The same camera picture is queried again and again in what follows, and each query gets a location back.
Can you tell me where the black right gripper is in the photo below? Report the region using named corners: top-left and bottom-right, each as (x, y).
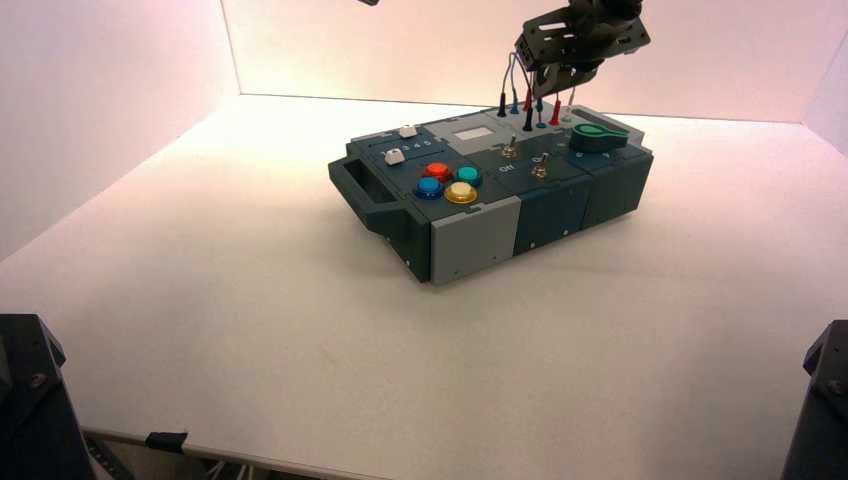
top-left (515, 6), bottom-right (652, 101)

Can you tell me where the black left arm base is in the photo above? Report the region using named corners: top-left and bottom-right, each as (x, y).
top-left (0, 313), bottom-right (97, 480)

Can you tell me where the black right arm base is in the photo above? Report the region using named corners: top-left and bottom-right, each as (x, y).
top-left (781, 319), bottom-right (848, 480)

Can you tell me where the green rotary knob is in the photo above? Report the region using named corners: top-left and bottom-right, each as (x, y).
top-left (570, 123), bottom-right (631, 155)

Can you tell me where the yellow round push button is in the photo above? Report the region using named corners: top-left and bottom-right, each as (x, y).
top-left (443, 182), bottom-right (479, 206)

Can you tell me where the dark teal grey control box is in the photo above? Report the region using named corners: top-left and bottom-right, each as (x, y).
top-left (327, 104), bottom-right (655, 286)

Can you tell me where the black table edge clamp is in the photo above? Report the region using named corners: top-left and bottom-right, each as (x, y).
top-left (145, 432), bottom-right (189, 455)

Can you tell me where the jumper wire with red plugs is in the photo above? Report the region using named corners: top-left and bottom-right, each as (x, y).
top-left (523, 69), bottom-right (563, 128)

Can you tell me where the jumper wire with black plugs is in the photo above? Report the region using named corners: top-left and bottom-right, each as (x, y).
top-left (496, 52), bottom-right (535, 132)

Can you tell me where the black ribbed cable conduit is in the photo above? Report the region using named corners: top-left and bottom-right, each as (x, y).
top-left (82, 431), bottom-right (137, 480)

